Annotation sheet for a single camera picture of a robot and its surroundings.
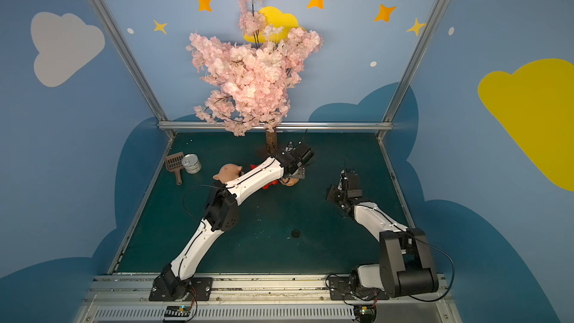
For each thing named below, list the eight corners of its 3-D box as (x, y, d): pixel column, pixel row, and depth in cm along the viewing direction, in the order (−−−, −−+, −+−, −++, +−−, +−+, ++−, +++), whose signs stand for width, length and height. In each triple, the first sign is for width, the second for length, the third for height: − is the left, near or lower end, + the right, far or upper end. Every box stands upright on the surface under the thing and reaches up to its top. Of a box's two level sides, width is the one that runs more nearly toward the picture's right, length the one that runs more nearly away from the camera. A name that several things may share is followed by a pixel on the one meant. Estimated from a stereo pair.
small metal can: (183, 173, 106) (178, 167, 102) (187, 161, 111) (183, 154, 107) (199, 173, 106) (195, 167, 102) (203, 161, 111) (199, 154, 107)
